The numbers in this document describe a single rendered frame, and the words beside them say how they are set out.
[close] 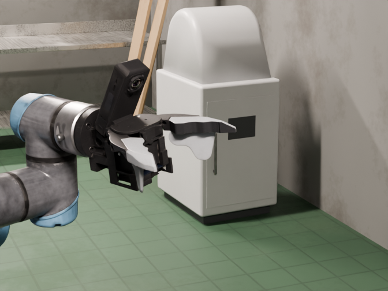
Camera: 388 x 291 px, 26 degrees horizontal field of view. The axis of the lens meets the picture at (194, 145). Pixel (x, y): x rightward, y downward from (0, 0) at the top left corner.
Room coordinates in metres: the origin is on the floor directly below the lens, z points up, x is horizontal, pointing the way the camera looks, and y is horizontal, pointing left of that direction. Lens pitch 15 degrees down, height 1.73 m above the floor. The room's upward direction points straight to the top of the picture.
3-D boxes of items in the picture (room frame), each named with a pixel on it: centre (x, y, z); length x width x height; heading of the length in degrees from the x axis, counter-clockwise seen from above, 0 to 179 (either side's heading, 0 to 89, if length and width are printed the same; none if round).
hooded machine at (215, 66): (4.93, -0.14, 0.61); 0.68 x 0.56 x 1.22; 22
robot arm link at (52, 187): (1.19, 0.22, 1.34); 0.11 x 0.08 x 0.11; 138
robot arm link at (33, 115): (1.21, 0.21, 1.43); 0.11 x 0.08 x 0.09; 48
